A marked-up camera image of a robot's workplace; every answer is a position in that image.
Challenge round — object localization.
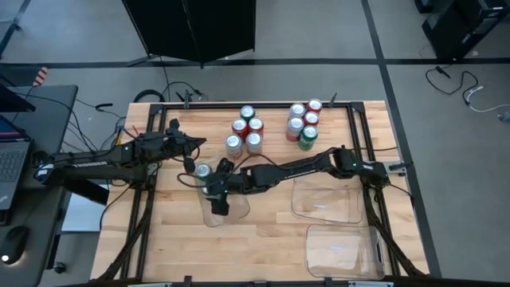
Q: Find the black floor cable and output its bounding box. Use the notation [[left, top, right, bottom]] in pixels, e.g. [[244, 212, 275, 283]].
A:
[[424, 65, 480, 105]]

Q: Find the black folding backdrop screen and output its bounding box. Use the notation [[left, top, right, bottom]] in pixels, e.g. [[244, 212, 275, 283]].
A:
[[121, 0, 257, 69]]

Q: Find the silver mounting bracket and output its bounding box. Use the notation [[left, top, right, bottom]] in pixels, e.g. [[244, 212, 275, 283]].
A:
[[388, 160, 414, 176]]

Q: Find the black laptop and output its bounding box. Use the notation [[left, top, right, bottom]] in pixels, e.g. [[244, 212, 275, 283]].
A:
[[0, 114, 32, 211]]

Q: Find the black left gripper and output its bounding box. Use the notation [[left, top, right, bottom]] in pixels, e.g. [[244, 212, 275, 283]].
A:
[[157, 132, 207, 157]]

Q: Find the white floor cable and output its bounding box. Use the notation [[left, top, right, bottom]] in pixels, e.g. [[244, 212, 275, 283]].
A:
[[463, 85, 510, 115]]

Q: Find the black computer mouse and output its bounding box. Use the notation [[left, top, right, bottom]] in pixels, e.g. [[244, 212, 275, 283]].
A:
[[0, 225, 30, 266]]

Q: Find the small black desk device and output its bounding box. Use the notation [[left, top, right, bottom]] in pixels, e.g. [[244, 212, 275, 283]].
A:
[[31, 150, 49, 168]]

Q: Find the black computer monitor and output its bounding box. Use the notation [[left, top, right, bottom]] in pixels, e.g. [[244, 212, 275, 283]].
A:
[[0, 82, 37, 113]]

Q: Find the black cable loop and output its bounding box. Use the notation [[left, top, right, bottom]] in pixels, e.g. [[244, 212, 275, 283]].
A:
[[133, 88, 167, 104]]

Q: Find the green soda can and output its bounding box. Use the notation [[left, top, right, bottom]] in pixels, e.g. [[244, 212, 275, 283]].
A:
[[239, 104, 257, 123], [194, 162, 213, 179], [297, 124, 320, 151]]

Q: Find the dark grey desk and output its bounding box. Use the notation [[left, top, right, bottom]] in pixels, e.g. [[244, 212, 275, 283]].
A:
[[0, 84, 80, 287]]

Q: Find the clear plastic bin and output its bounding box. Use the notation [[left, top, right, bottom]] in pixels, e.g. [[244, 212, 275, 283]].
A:
[[194, 161, 251, 229], [304, 224, 386, 281], [290, 175, 364, 225]]

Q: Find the white flat board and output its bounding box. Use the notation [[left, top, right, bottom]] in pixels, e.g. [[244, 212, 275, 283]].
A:
[[61, 181, 111, 233]]

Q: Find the black aluminium rig frame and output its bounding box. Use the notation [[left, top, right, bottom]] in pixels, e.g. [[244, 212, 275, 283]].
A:
[[90, 91, 430, 287]]

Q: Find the black computer case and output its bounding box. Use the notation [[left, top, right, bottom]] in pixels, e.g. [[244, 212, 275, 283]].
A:
[[414, 0, 510, 61]]

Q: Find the orange black striped object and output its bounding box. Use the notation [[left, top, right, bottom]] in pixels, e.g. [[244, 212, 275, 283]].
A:
[[32, 65, 49, 88]]

